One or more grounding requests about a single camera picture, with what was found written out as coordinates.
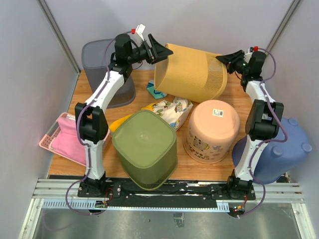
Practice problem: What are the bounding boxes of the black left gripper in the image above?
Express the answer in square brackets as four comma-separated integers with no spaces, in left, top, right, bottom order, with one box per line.
[128,34,174,65]

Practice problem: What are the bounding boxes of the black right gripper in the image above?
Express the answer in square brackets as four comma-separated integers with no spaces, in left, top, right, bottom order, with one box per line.
[215,50,249,75]

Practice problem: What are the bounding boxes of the yellow slatted waste basket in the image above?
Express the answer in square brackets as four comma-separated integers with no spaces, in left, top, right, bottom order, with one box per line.
[154,43,228,103]

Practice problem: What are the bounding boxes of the grey slatted waste basket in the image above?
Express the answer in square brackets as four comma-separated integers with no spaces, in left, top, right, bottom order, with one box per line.
[81,39,136,109]

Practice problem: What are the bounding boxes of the peach capybara plastic bucket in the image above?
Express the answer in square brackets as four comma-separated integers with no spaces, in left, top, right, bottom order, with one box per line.
[183,100,240,164]

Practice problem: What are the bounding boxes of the green slatted waste basket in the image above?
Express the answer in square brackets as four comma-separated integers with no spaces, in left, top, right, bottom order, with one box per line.
[112,110,178,191]

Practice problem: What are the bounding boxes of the blue plastic bucket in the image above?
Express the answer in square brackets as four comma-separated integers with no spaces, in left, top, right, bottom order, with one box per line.
[232,117,313,184]

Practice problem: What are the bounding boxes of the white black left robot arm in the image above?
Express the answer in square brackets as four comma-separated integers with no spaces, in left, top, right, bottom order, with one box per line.
[75,32,173,197]

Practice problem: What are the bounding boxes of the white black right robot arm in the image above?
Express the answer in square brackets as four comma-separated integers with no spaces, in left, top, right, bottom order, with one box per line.
[211,47,284,200]

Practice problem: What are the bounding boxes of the teal white patterned cloth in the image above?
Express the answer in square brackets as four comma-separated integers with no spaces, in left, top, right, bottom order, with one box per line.
[146,80,167,99]

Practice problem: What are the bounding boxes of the yellow cloth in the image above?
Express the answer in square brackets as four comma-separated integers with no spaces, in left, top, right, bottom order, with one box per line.
[109,103,157,133]

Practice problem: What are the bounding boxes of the white cartoon print cloth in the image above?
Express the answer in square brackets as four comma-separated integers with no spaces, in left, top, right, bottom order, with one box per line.
[152,97,193,131]

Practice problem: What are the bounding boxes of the pink cloth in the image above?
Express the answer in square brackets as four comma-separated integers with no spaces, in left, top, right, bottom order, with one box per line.
[49,114,86,166]

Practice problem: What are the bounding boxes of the pink plastic basket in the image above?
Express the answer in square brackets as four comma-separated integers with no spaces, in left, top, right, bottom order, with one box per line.
[38,112,110,165]

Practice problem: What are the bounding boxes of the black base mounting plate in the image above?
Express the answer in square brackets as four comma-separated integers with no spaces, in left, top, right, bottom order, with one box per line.
[77,178,256,209]

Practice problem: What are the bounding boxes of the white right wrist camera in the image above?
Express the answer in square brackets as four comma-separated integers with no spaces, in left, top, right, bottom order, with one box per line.
[244,46,259,63]

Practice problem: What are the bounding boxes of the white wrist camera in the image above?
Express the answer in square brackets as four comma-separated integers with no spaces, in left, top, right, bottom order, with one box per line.
[134,23,146,46]
[244,46,259,63]

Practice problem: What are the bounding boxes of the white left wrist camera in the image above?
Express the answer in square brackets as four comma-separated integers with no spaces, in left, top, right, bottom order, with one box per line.
[134,23,146,46]

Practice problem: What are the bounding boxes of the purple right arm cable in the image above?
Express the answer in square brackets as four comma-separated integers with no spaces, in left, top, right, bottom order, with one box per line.
[234,47,289,220]

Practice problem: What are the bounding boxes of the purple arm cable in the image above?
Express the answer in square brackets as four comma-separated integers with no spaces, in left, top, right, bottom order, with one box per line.
[234,47,289,220]
[64,28,137,216]

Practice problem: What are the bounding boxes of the aluminium frame rail right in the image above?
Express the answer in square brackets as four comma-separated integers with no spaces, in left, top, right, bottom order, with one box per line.
[256,0,304,120]

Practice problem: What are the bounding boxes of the aluminium frame rail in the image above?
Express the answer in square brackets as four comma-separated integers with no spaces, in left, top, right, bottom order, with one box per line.
[256,0,304,120]
[36,0,81,75]

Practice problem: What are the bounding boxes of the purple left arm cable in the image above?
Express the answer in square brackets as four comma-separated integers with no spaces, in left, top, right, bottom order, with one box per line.
[64,28,137,216]

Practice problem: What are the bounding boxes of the aluminium frame rail left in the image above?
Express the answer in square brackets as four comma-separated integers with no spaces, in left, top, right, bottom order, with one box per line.
[36,0,81,75]

